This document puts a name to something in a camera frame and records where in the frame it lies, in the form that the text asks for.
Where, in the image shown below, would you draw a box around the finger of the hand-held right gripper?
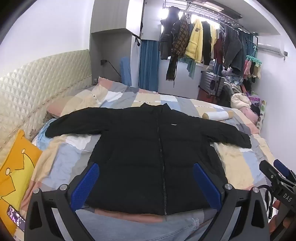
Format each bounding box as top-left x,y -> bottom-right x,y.
273,159 -> 292,178
259,160 -> 279,184

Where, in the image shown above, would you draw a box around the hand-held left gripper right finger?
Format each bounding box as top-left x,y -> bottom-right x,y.
193,162 -> 271,241

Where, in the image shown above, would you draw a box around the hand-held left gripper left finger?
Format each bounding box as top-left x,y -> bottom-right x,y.
24,162 -> 100,241

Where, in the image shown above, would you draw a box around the black puffer jacket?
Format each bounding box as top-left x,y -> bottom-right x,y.
45,103 -> 252,216

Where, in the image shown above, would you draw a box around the pile of clothes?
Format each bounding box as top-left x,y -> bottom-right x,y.
221,67 -> 262,109

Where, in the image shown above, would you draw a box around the metal clothes rack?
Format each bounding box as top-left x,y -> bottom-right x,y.
163,0 -> 259,47

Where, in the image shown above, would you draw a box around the person's right hand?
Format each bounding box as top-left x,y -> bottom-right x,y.
268,200 -> 293,235

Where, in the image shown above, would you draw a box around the patchwork bed quilt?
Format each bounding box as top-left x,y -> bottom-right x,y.
20,76 -> 275,232

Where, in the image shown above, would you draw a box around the pink cloth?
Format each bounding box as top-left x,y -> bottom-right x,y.
240,108 -> 260,128

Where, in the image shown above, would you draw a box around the light blue cloth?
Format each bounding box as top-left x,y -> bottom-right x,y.
31,119 -> 58,149

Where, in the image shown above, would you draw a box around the yellow cartoon pillow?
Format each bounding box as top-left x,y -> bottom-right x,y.
0,129 -> 43,234

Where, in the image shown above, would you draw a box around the person's blue jeans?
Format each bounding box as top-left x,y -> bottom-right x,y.
76,209 -> 218,241

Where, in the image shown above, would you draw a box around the white and tan bolster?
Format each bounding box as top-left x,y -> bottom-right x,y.
202,110 -> 234,121

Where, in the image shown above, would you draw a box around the cream fluffy garment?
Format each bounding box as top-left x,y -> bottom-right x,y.
231,93 -> 251,111

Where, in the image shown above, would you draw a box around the smartphone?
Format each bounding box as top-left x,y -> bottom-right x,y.
6,204 -> 26,232

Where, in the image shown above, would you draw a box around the patchwork pillow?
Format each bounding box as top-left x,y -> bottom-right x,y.
47,77 -> 125,118

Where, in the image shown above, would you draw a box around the silver suitcase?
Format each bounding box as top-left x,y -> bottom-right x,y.
200,71 -> 225,96

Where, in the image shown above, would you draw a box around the cream quilted headboard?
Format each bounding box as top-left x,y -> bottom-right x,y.
0,49 -> 93,167

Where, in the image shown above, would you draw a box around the green clip hanger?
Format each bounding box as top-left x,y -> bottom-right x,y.
245,45 -> 263,65

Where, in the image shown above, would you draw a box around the white air conditioner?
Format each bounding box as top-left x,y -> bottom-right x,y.
257,43 -> 288,56

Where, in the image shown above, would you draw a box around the teal cloth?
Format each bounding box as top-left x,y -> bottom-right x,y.
182,57 -> 197,80

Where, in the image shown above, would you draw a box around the blue fabric covered board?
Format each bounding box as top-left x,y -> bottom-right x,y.
120,57 -> 133,87

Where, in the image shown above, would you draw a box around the hanging grey denim jacket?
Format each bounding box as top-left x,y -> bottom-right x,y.
221,23 -> 246,75

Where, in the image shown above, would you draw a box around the hanging dark red garment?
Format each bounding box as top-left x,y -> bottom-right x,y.
214,37 -> 224,64

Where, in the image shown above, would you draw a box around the blue curtain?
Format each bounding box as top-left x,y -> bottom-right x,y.
139,39 -> 161,93

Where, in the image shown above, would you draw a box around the hanging black garment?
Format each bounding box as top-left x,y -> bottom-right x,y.
201,21 -> 213,66

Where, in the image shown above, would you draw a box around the plaid scarf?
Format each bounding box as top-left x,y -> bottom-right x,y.
166,13 -> 190,82

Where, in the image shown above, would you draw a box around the hanging yellow jacket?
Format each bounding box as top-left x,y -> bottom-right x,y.
184,19 -> 205,64

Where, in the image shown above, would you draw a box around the hanging black coat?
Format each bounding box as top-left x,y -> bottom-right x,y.
159,6 -> 182,61

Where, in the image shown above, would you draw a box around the black wrist strap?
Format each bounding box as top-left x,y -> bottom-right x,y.
263,185 -> 275,219

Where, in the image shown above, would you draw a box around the black charger with cable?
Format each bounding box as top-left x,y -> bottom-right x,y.
100,59 -> 122,82

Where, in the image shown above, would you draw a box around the grey wall cabinet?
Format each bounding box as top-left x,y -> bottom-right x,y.
89,0 -> 146,86

